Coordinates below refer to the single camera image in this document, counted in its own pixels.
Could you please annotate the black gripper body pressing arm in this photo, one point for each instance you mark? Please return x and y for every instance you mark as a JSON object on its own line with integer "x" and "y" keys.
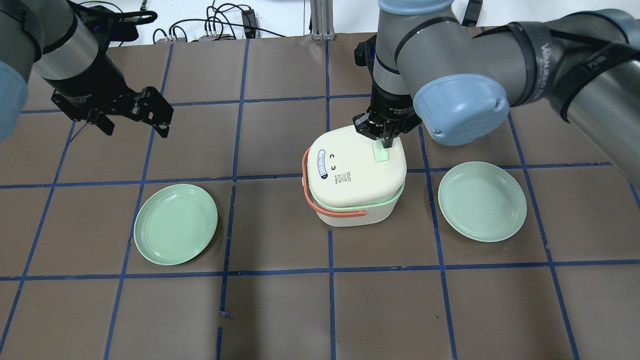
{"x": 391, "y": 106}

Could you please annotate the idle gripper black finger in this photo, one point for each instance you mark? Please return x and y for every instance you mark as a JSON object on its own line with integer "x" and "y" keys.
{"x": 104, "y": 124}
{"x": 151, "y": 108}

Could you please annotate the pressing gripper black finger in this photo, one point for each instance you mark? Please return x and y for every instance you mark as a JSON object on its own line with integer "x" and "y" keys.
{"x": 389, "y": 133}
{"x": 365, "y": 125}

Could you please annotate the black gripper body idle arm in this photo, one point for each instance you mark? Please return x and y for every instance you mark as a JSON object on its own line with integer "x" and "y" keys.
{"x": 89, "y": 90}

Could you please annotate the idle robot arm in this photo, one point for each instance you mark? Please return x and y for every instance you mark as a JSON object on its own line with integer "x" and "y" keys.
{"x": 66, "y": 45}

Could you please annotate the robot arm pressing cooker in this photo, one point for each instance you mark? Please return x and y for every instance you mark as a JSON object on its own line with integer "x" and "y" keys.
{"x": 425, "y": 68}

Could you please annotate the green plate far from toy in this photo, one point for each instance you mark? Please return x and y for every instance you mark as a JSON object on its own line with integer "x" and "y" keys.
{"x": 482, "y": 201}

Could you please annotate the green plate near yellow toy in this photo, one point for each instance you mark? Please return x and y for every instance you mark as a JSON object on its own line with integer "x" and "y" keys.
{"x": 175, "y": 224}

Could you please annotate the black power adapter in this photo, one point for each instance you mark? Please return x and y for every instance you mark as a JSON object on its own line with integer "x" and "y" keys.
{"x": 250, "y": 23}

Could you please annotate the white rice cooker orange handle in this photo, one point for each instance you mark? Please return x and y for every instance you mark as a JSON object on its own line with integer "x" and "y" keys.
{"x": 351, "y": 180}

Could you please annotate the aluminium frame post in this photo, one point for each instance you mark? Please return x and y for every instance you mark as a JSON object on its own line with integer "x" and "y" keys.
{"x": 322, "y": 20}

